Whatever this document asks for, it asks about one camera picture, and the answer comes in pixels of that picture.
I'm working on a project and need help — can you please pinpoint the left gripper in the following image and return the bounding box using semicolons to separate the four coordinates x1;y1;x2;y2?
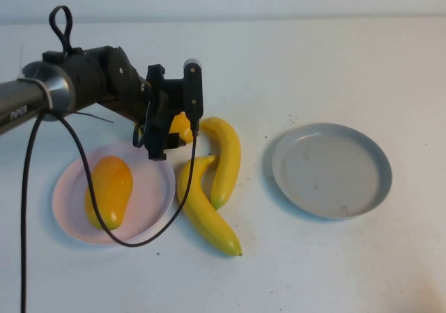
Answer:
139;64;185;161

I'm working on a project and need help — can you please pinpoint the yellow mango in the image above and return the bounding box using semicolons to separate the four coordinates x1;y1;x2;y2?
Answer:
168;112;195;144

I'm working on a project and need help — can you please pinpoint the yellow banana with green tip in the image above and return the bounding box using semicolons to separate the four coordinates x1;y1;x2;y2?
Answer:
198;116;243;211

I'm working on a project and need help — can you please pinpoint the orange mango with green tip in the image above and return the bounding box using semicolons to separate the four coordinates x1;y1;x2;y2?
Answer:
84;155;134;231

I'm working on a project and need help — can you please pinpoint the long yellow banana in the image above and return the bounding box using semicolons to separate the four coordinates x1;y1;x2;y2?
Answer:
176;154;243;257

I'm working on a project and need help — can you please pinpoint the pink round plate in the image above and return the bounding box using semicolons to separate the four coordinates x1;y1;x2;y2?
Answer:
52;144;176;246

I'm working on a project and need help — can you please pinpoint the grey round plate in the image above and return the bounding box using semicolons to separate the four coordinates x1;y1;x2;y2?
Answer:
271;122;393;221

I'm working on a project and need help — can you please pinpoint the straight black zip tie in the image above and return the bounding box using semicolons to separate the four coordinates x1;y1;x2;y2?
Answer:
73;111;115;123

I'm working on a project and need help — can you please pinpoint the white zip tie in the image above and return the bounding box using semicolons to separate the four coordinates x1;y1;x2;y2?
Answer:
17;77;54;116

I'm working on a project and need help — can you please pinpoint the thin black camera cable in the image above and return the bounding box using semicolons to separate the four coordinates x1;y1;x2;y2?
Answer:
20;112;200;313

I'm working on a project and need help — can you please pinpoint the black looped wrist cable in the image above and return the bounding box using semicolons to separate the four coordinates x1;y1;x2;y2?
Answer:
49;5;73;56

